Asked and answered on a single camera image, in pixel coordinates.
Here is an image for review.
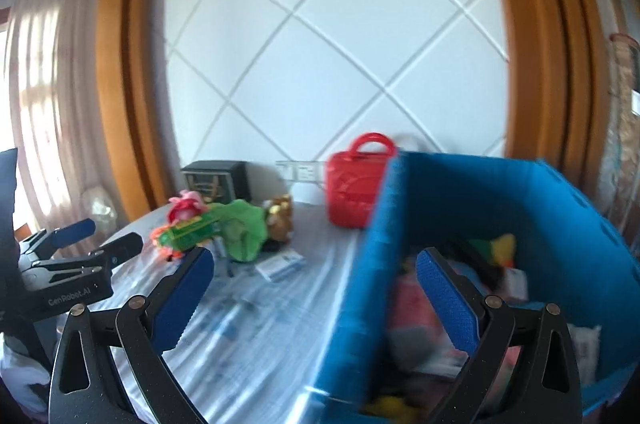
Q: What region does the green cardboard box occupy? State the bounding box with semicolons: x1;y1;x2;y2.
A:
160;210;224;255

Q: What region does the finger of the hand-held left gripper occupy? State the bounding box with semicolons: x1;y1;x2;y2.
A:
91;232;145;271
49;218;97;251

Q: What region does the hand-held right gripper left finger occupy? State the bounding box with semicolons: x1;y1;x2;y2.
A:
48;246;216;424

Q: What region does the green cloth hat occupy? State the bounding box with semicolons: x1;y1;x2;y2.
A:
214;199;269;263

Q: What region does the white wall socket strip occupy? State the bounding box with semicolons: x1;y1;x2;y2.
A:
276;160;331;185

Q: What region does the dark cloth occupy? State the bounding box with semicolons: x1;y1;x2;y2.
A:
0;148;20;330

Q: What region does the clear plastic bag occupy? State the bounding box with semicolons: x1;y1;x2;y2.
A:
81;185;119;231

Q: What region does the yellow green plush toy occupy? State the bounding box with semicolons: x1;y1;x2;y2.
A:
469;233;519;268

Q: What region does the wooden wall frame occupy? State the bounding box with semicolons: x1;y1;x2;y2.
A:
95;0;617;225

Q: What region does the white blue medicine packet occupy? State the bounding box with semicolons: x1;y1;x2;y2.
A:
256;251;306;283

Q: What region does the red plastic carry case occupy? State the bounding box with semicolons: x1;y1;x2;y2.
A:
324;132;399;231

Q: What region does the pink plush toy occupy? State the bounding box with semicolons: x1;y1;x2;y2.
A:
151;190;209;255

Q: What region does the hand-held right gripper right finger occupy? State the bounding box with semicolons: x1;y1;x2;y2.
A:
416;247;583;424

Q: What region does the pink soft toy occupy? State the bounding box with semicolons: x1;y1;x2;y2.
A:
392;271;453;342

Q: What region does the blue foam storage box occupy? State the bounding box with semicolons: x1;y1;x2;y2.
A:
311;150;640;421

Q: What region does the brown teddy bear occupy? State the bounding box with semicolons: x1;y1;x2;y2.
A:
262;194;297;251

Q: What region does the beige curtain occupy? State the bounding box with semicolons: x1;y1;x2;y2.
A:
0;0;132;232

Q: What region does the black gift box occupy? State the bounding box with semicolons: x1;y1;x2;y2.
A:
180;160;252;207

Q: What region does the patterned hanging cloth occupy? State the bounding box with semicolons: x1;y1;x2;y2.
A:
606;32;640;227

